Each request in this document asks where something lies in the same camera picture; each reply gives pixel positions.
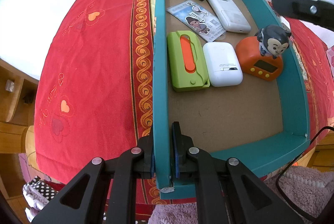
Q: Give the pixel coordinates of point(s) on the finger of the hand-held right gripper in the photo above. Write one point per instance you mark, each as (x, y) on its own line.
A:
(297, 9)

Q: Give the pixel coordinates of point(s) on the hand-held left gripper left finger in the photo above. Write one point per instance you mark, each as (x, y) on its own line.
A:
(153, 165)

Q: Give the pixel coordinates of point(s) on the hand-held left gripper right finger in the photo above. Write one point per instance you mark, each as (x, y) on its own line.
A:
(176, 164)

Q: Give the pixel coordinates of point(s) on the orange clock with monkey figure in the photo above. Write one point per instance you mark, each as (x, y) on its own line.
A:
(248, 54)

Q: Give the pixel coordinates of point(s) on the white remote control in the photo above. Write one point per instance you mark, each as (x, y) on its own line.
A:
(229, 12)

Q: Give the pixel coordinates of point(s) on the teal cardboard box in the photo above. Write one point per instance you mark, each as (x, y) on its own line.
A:
(160, 83)

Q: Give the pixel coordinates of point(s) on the white rounded case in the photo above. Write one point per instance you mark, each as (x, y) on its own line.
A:
(221, 62)

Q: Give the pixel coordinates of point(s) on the green and orange case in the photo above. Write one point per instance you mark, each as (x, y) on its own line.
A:
(177, 62)

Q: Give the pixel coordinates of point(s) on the cartoon ID card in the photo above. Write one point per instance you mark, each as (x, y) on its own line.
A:
(182, 11)

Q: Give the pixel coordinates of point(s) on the pink geometric patterned sheet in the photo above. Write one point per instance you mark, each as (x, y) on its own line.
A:
(330, 57)

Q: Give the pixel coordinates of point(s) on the red heart-print tablecloth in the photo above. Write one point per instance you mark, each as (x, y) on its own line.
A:
(91, 70)

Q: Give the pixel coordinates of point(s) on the polka-dot bag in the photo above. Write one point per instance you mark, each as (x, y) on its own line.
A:
(39, 187)

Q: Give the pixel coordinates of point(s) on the pink fluffy blanket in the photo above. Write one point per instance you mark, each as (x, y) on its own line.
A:
(305, 187)

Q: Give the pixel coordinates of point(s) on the wooden shelf unit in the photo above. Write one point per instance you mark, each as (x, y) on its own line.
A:
(10, 132)

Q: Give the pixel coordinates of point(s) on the wooden cabinet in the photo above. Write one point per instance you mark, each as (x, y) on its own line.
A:
(325, 153)

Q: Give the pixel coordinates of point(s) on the small silver object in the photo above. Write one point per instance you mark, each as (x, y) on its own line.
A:
(9, 85)

